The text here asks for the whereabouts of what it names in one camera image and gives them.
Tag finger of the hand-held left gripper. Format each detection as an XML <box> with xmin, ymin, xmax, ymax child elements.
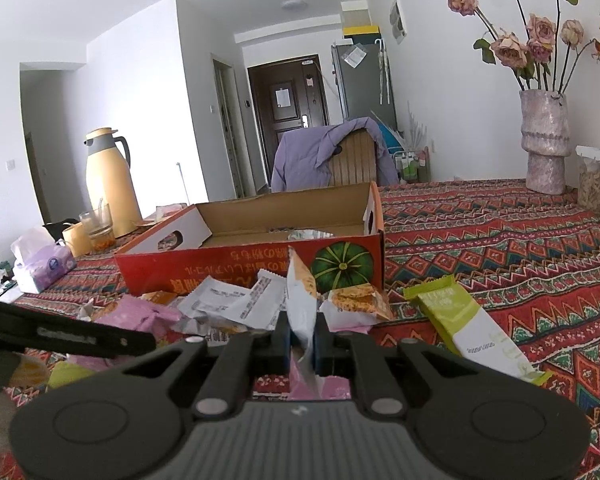
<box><xmin>0</xmin><ymin>294</ymin><xmax>157</xmax><ymax>361</ymax></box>

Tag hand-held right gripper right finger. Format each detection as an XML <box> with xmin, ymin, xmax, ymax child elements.
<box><xmin>314</xmin><ymin>312</ymin><xmax>481</xmax><ymax>418</ymax></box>

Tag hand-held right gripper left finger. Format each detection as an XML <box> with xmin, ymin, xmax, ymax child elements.
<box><xmin>115</xmin><ymin>312</ymin><xmax>292</xmax><ymax>418</ymax></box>

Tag pink snack packet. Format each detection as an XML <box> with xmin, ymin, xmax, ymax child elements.
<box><xmin>94</xmin><ymin>294</ymin><xmax>182</xmax><ymax>343</ymax></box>
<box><xmin>286</xmin><ymin>357</ymin><xmax>353</xmax><ymax>401</ymax></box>

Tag white printed snack packet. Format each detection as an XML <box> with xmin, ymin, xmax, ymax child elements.
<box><xmin>228</xmin><ymin>269</ymin><xmax>287</xmax><ymax>332</ymax></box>
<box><xmin>176</xmin><ymin>275</ymin><xmax>248</xmax><ymax>322</ymax></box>

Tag yellow snack packet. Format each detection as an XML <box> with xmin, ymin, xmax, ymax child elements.
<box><xmin>46</xmin><ymin>360</ymin><xmax>97</xmax><ymax>391</ymax></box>

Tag tall white snack packet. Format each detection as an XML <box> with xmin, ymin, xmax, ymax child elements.
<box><xmin>285</xmin><ymin>246</ymin><xmax>326</xmax><ymax>397</ymax></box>

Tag orange oat crisp packet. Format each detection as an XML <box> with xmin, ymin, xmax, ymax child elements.
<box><xmin>326</xmin><ymin>284</ymin><xmax>394</xmax><ymax>323</ymax></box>

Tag small orange snack packet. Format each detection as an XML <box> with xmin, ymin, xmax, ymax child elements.
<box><xmin>139</xmin><ymin>290</ymin><xmax>180</xmax><ymax>306</ymax></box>

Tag red cardboard box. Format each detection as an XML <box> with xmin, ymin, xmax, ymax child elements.
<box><xmin>114</xmin><ymin>181</ymin><xmax>386</xmax><ymax>298</ymax></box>

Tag green and white snack packet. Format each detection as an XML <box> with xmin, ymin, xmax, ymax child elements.
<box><xmin>403</xmin><ymin>279</ymin><xmax>554</xmax><ymax>387</ymax></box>

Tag purple tissue pack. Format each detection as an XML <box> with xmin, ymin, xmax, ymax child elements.
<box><xmin>11</xmin><ymin>226</ymin><xmax>77</xmax><ymax>294</ymax></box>

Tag yellow mug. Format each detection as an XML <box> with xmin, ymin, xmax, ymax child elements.
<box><xmin>61</xmin><ymin>222</ymin><xmax>93</xmax><ymax>257</ymax></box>

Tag glass cup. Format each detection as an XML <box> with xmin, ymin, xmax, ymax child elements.
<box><xmin>79</xmin><ymin>203</ymin><xmax>115</xmax><ymax>252</ymax></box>

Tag silver foil packet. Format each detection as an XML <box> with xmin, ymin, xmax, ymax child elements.
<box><xmin>286</xmin><ymin>228</ymin><xmax>335</xmax><ymax>242</ymax></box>

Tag yellow thermos jug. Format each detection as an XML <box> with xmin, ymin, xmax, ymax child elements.
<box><xmin>84</xmin><ymin>127</ymin><xmax>143</xmax><ymax>238</ymax></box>

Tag purple jacket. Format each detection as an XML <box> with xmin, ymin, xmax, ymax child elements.
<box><xmin>270</xmin><ymin>116</ymin><xmax>401</xmax><ymax>193</ymax></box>

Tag wooden chair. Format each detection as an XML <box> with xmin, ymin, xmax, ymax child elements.
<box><xmin>325</xmin><ymin>127</ymin><xmax>381</xmax><ymax>188</ymax></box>

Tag small rack with bottles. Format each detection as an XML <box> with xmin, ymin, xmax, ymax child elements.
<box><xmin>396</xmin><ymin>147</ymin><xmax>431</xmax><ymax>184</ymax></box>

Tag grey interior door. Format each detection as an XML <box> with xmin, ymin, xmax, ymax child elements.
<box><xmin>211</xmin><ymin>54</ymin><xmax>246</xmax><ymax>200</ymax></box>

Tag dried reed bundle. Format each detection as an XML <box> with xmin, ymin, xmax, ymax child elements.
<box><xmin>404</xmin><ymin>101</ymin><xmax>429</xmax><ymax>153</ymax></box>

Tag grey refrigerator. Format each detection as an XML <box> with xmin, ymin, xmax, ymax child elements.
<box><xmin>330</xmin><ymin>40</ymin><xmax>398</xmax><ymax>126</ymax></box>

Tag dark brown entrance door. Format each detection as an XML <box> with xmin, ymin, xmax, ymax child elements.
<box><xmin>246</xmin><ymin>55</ymin><xmax>331</xmax><ymax>196</ymax></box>

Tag white folded umbrella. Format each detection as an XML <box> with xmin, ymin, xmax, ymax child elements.
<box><xmin>374</xmin><ymin>37</ymin><xmax>393</xmax><ymax>106</ymax></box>

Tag pink textured vase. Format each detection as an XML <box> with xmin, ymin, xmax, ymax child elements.
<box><xmin>519</xmin><ymin>89</ymin><xmax>572</xmax><ymax>196</ymax></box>

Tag glass jar with white lid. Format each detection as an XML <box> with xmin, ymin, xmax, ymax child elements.
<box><xmin>575</xmin><ymin>145</ymin><xmax>600</xmax><ymax>221</ymax></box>

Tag yellow box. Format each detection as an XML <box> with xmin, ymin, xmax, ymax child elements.
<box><xmin>342</xmin><ymin>24</ymin><xmax>381</xmax><ymax>46</ymax></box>

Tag dried pink roses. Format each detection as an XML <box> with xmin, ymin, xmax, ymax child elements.
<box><xmin>438</xmin><ymin>0</ymin><xmax>600</xmax><ymax>93</ymax></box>

